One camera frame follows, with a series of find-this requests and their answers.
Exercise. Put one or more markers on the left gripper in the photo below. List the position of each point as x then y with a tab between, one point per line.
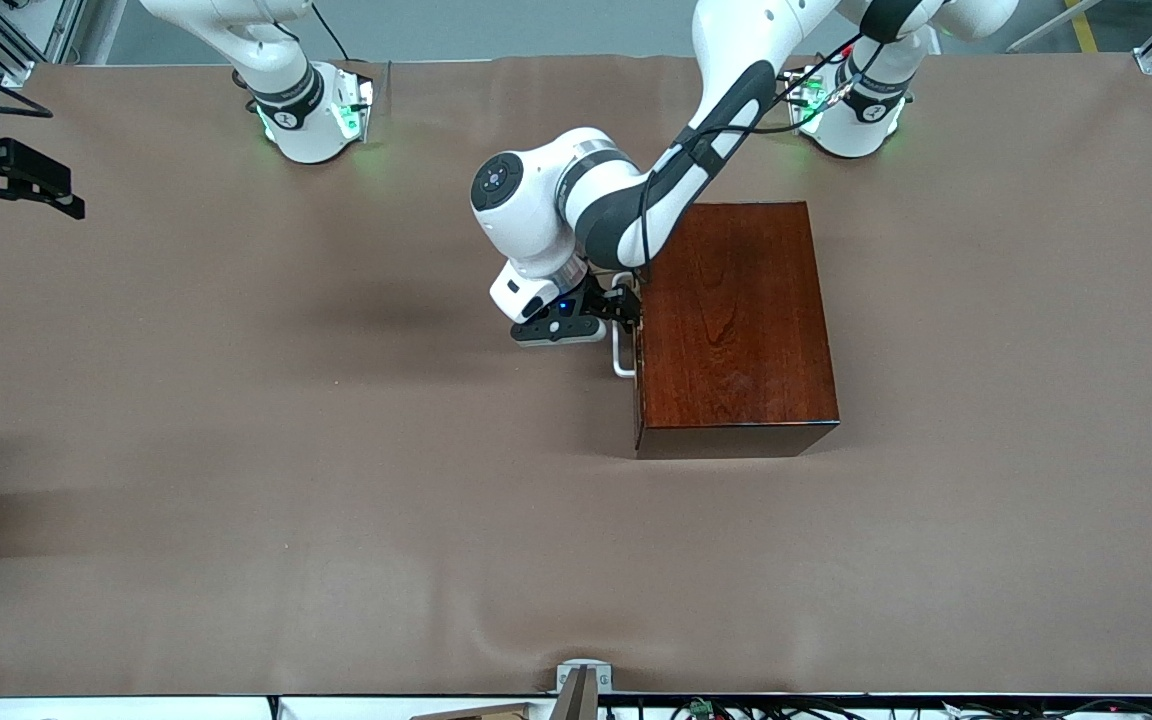
604	297

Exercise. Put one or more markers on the light wooden board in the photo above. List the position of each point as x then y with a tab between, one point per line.
476	713

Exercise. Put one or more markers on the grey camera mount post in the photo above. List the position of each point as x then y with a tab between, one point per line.
576	700

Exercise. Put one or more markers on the dark brown wooden cabinet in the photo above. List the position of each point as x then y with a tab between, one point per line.
736	320

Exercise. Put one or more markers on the large table cover mat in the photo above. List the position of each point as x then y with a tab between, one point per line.
336	550

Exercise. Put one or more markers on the metal arm base bracket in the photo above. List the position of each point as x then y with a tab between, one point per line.
801	100
361	100

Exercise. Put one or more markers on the grey metal clamp bracket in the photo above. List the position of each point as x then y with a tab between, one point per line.
584	675

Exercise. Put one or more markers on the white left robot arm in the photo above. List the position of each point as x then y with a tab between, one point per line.
536	200

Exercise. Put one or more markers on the green terminal connector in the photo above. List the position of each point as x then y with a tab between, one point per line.
701	708

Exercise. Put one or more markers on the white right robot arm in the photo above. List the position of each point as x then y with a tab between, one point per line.
301	130

